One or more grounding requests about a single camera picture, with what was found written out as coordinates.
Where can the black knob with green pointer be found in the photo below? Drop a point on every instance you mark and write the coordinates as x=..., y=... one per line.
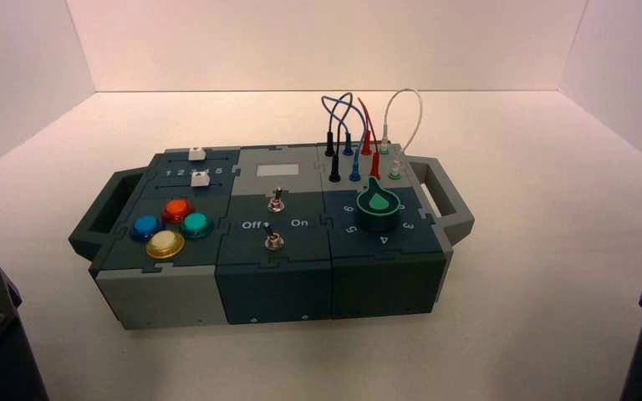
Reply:
x=377, y=207

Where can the yellow round push button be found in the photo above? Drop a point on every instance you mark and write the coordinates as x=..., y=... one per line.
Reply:
x=165, y=243

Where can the grey and teal control box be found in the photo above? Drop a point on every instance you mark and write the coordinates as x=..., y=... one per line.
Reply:
x=276, y=288

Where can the red round push button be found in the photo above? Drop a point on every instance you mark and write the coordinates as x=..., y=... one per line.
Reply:
x=177, y=208

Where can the blue round push button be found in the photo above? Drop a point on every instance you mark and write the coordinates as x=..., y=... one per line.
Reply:
x=146, y=226

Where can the green round push button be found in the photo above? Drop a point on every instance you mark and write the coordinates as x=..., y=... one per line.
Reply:
x=197, y=224

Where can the silver metal toggle switch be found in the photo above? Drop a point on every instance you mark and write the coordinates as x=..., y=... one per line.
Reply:
x=273, y=241
x=276, y=203

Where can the white slider cap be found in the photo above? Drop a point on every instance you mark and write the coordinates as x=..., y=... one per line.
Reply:
x=201, y=179
x=197, y=153

